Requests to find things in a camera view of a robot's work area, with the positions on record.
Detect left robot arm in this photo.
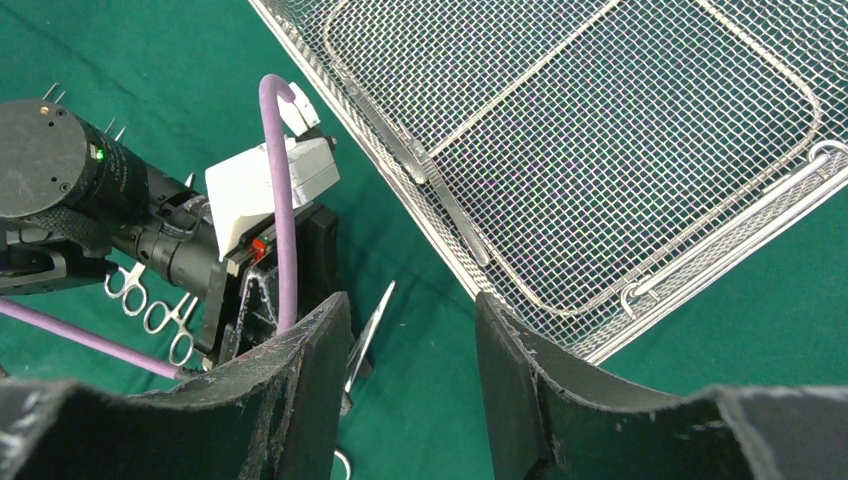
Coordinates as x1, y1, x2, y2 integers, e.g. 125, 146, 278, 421
1, 98, 340, 378

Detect dark green surgical drape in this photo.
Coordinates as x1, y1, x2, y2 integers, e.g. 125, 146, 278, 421
1, 1, 847, 479

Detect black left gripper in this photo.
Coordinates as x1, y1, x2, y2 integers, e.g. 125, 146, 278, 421
109, 165, 342, 372

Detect surgical scissors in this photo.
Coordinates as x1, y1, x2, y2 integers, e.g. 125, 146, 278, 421
103, 262, 148, 317

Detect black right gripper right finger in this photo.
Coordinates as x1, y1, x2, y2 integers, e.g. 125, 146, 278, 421
475, 292, 847, 479

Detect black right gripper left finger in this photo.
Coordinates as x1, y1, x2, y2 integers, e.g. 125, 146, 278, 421
1, 292, 351, 479

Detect ring-handled forceps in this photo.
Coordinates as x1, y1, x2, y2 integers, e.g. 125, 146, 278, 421
331, 280, 397, 480
142, 293, 199, 367

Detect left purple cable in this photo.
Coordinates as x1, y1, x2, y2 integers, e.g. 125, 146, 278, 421
0, 74, 299, 382

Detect steel scalpel handle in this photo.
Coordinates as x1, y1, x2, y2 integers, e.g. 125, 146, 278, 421
344, 78, 490, 266

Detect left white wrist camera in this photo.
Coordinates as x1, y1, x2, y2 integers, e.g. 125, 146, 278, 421
203, 81, 342, 263

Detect metal mesh instrument tray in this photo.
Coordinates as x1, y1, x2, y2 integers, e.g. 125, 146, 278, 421
253, 1, 847, 364

